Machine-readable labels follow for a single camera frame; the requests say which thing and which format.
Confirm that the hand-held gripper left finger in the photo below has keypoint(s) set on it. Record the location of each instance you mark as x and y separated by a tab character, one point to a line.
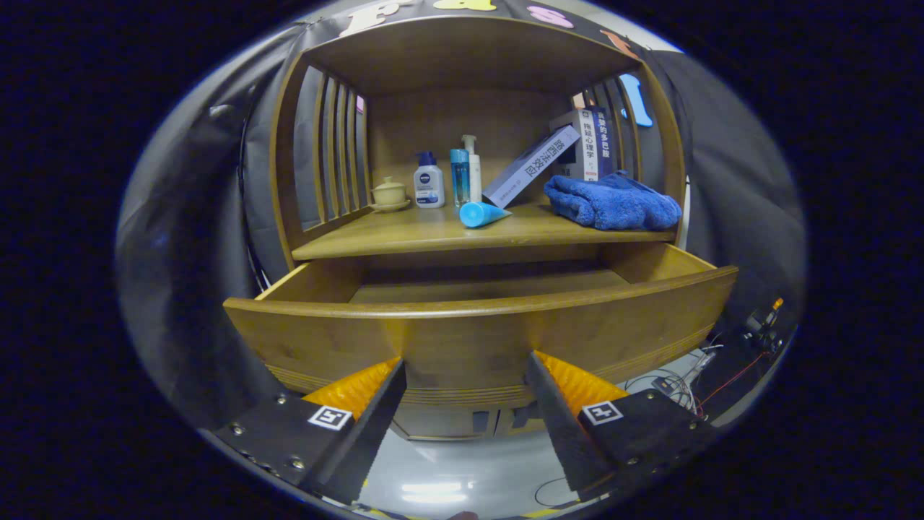
361	440

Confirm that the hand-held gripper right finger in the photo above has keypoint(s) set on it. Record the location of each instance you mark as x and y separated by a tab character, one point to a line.
567	440

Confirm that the wooden drawer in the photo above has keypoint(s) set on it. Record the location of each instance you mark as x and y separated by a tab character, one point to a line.
469	339

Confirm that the blue squeeze tube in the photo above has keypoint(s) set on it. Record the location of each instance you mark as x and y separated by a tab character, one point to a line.
480	214

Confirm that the wooden countertop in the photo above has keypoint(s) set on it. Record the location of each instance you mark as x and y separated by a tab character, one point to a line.
404	231

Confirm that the wooden cabinet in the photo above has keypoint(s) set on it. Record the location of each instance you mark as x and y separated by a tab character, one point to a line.
462	115

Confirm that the orange and black tool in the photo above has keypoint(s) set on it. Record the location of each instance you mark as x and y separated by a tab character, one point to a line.
764	319

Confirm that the blue towel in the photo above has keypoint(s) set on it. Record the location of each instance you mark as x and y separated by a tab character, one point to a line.
613	206

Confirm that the beige lidded teacup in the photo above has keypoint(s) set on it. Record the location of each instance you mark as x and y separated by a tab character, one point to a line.
390	193

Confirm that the white bottle with blue cap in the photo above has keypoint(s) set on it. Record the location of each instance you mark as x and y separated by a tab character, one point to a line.
429	184

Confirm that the lavender leaning book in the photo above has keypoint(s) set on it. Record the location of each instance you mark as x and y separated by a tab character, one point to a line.
530	167

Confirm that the clear blue bottle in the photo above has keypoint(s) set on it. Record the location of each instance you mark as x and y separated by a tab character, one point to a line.
459	177

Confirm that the white pump bottle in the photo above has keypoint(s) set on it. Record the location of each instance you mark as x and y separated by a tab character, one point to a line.
475	173

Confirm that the white upright book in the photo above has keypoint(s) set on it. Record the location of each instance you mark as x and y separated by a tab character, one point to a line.
586	144

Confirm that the dark blue upright book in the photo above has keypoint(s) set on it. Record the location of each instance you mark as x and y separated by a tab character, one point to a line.
605	141

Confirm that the black backdrop cloth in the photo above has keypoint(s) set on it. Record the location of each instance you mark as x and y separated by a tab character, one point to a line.
736	180

